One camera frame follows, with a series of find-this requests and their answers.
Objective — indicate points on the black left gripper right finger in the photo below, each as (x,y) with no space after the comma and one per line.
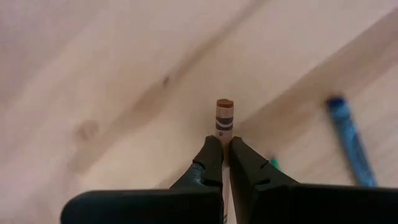
(311,205)

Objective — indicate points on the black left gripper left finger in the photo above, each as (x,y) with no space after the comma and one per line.
(140,208)

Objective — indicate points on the green crayon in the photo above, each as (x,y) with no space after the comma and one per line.
(275,163)

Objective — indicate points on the brown crayon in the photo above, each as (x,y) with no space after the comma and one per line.
(224,118)

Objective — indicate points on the blue crayon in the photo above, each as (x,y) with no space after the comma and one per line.
(351,140)

